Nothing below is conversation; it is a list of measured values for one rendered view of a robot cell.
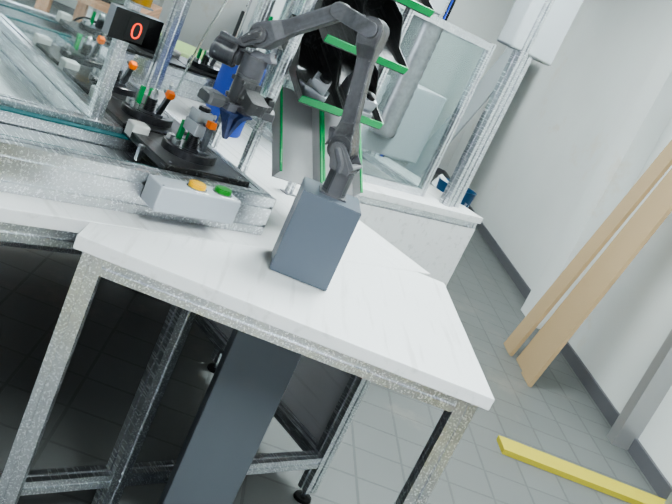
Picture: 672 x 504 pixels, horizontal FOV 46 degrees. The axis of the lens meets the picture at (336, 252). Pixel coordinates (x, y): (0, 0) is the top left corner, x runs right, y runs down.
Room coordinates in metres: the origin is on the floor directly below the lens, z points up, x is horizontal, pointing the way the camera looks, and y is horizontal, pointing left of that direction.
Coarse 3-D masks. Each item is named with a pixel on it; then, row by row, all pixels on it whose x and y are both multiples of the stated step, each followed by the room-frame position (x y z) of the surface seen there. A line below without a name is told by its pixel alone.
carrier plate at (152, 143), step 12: (132, 132) 1.89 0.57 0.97; (144, 144) 1.84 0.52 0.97; (156, 144) 1.88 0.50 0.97; (156, 156) 1.79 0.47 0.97; (168, 156) 1.82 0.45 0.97; (168, 168) 1.76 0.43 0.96; (180, 168) 1.78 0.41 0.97; (192, 168) 1.81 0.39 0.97; (204, 168) 1.86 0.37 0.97; (216, 168) 1.91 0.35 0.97; (228, 168) 1.96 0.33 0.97; (228, 180) 1.88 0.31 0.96; (240, 180) 1.91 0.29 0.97
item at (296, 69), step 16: (304, 48) 2.26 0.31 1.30; (320, 48) 2.28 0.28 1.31; (336, 48) 2.22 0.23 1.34; (304, 64) 2.19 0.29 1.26; (320, 64) 2.25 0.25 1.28; (336, 64) 2.19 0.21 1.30; (304, 80) 2.12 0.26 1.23; (336, 80) 2.16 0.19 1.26; (304, 96) 2.02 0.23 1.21; (336, 96) 2.13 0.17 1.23; (336, 112) 2.08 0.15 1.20
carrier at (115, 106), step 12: (156, 96) 2.10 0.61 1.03; (108, 108) 2.01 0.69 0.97; (120, 108) 2.07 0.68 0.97; (132, 108) 2.04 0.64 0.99; (144, 108) 2.09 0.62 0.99; (156, 108) 2.17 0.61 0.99; (120, 120) 1.95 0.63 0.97; (144, 120) 2.04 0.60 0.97; (156, 120) 2.05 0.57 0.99; (168, 120) 2.09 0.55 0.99; (156, 132) 2.00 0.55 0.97
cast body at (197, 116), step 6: (192, 108) 1.92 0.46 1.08; (198, 108) 1.92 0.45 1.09; (204, 108) 1.91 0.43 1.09; (192, 114) 1.92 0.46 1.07; (198, 114) 1.90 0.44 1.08; (204, 114) 1.91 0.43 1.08; (210, 114) 1.92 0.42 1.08; (186, 120) 1.93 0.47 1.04; (192, 120) 1.91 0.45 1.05; (198, 120) 1.90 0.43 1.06; (204, 120) 1.91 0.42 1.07; (210, 120) 1.92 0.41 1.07; (186, 126) 1.92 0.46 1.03; (192, 126) 1.90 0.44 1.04; (198, 126) 1.89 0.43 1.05; (192, 132) 1.90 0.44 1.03; (198, 132) 1.89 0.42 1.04; (204, 132) 1.90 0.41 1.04
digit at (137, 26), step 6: (132, 18) 1.84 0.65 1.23; (138, 18) 1.85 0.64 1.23; (132, 24) 1.84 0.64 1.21; (138, 24) 1.85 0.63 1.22; (144, 24) 1.86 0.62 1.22; (126, 30) 1.84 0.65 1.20; (132, 30) 1.85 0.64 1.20; (138, 30) 1.86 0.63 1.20; (144, 30) 1.87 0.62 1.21; (126, 36) 1.84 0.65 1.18; (132, 36) 1.85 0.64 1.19; (138, 36) 1.86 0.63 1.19; (138, 42) 1.87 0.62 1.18
